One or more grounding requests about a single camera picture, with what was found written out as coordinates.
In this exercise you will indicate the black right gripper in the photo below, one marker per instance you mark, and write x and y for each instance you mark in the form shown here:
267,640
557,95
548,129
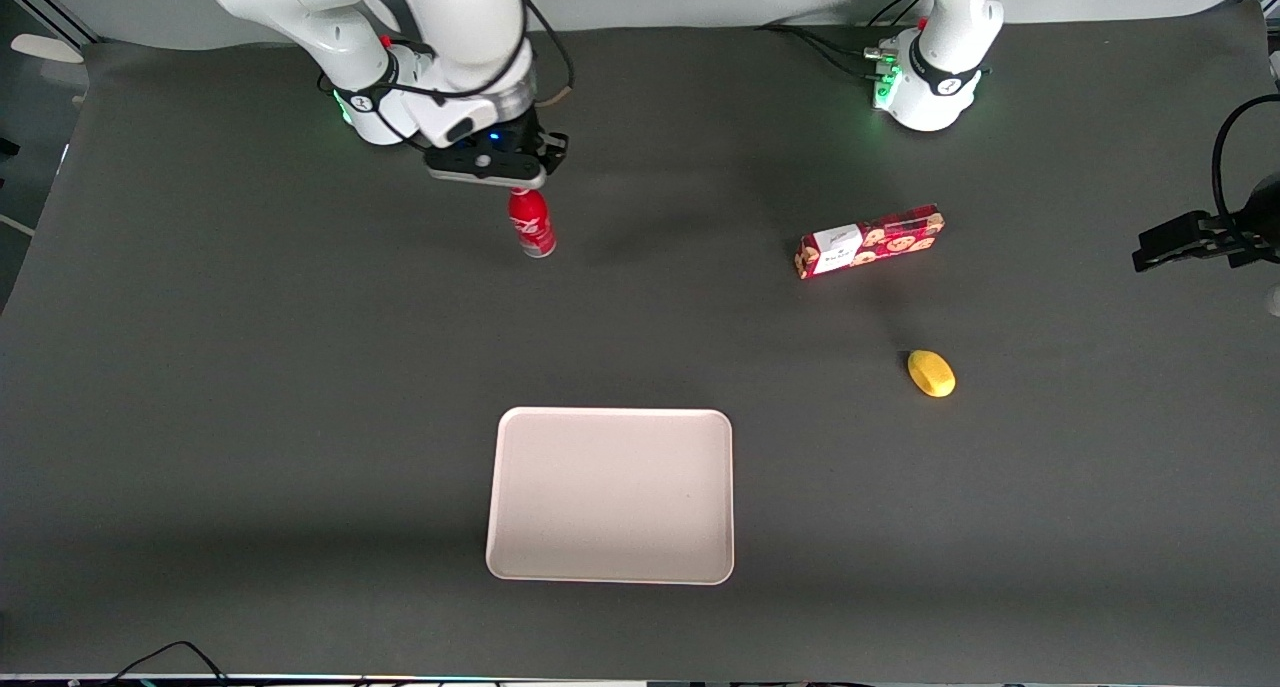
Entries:
521,138

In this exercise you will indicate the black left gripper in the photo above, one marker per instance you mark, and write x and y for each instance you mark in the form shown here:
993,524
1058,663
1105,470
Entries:
1228,239

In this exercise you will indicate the red coke bottle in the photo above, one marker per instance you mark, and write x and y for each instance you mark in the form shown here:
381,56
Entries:
533,227

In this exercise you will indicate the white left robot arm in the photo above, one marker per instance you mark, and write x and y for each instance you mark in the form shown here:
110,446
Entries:
945,37

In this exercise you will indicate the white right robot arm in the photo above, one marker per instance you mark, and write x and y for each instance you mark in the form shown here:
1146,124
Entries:
460,27

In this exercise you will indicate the pale pink plastic tray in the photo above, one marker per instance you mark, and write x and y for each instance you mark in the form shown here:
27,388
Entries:
610,497

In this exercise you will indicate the dark grey table mat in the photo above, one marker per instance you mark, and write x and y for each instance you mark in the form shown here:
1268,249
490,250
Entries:
400,367

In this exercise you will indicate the yellow lemon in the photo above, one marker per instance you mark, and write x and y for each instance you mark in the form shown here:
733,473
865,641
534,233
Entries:
932,374

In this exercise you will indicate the red cookie box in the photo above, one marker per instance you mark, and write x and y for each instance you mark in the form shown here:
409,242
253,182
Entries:
880,242

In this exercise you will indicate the white flat oval object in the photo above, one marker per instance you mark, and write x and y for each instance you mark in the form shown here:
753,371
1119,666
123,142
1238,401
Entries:
45,47

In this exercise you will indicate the grey right wrist camera bar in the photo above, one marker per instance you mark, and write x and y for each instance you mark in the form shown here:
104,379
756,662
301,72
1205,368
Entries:
480,170

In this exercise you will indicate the aluminium frame strut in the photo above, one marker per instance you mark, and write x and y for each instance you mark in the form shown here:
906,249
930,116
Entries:
60,7

